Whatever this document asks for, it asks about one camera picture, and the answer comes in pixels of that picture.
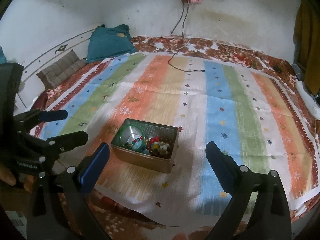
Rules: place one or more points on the cardboard box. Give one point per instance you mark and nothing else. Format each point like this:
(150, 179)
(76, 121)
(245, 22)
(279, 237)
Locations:
(14, 209)

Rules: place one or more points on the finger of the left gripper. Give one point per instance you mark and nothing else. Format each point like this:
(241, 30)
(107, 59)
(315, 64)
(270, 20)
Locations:
(34, 117)
(63, 143)

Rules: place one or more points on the mustard hanging garment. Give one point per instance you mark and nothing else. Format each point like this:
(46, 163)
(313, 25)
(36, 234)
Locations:
(306, 39)

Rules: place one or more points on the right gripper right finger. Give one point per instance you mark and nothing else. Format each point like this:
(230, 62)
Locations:
(270, 218)

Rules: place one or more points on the small black object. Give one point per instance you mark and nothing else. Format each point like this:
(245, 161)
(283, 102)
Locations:
(277, 69)

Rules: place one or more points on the striped colourful mat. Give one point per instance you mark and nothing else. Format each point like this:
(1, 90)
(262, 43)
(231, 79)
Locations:
(248, 114)

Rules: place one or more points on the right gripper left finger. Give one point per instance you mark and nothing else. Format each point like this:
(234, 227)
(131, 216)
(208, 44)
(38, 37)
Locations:
(46, 218)

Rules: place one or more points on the teal pillow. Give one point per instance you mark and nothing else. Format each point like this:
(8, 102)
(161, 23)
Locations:
(109, 42)

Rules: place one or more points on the brown striped cushion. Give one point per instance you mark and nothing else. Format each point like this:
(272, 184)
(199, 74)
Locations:
(53, 75)

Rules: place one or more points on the green jade bangle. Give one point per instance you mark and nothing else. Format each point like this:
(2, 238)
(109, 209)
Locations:
(132, 137)

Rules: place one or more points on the silver metal tin box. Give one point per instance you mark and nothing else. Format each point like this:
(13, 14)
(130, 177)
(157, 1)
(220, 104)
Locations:
(159, 149)

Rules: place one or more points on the left hand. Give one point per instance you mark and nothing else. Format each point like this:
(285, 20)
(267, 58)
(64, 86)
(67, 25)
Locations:
(7, 177)

